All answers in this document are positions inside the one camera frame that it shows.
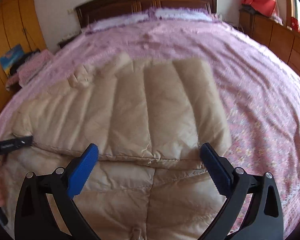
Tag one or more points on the pink floral bedspread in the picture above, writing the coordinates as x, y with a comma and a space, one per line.
259, 93

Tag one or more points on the beige quilted down jacket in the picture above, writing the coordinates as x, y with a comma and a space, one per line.
148, 118

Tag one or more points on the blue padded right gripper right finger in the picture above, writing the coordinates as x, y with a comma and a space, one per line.
252, 209

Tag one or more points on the pink cloth covered stool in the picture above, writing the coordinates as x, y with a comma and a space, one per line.
29, 69

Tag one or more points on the purple ruffled pillow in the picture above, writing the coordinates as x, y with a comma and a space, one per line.
117, 21
182, 14

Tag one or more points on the blue painting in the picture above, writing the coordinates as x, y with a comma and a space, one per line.
10, 58

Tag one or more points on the dark bedside table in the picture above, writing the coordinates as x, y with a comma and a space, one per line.
68, 38

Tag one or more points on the right purple ruffled pillow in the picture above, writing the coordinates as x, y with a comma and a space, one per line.
182, 14

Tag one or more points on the left purple ruffled pillow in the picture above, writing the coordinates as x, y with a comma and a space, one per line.
117, 21

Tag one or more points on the dark wooden headboard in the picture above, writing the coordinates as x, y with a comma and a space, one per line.
95, 10

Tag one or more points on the red items on windowsill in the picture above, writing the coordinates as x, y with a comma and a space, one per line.
294, 24

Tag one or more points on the black clothes on stool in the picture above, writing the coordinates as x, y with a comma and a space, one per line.
21, 61

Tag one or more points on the orange wooden wardrobe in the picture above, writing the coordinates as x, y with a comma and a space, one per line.
18, 26

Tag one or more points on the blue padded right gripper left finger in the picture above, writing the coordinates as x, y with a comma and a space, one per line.
33, 216

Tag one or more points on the brown wooden side cabinet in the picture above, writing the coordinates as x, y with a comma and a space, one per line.
284, 43

